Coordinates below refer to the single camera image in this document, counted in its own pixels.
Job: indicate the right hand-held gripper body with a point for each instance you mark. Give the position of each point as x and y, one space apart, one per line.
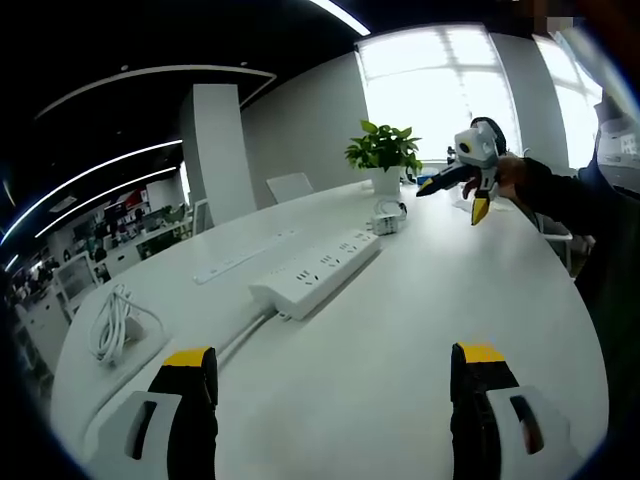
477 147

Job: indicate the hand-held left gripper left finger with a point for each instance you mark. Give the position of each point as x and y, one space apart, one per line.
150 430

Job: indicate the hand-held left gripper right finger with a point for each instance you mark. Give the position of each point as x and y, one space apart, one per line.
500 430

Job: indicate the white power strip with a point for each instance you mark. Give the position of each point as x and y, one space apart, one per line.
310 280

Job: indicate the white desk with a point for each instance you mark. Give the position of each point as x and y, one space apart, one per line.
390 325

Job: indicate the long ceiling light strip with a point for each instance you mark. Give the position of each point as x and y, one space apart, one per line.
100 170
115 192
342 15

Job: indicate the person's right hand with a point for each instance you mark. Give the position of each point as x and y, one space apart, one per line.
512 175

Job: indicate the blue box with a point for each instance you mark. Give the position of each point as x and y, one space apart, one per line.
426 179

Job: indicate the green potted plant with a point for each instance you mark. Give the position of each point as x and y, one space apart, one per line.
385 150

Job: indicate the white chest device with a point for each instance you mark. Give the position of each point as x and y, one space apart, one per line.
622 145

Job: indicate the person in dark sleeve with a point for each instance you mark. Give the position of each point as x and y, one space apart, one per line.
620 325

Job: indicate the white glass-front cabinet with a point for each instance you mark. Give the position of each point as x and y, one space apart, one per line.
75 280

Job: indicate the flat white socket panel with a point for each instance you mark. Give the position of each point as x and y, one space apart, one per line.
225 265

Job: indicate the white mesh chair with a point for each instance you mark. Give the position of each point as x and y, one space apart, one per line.
200 217

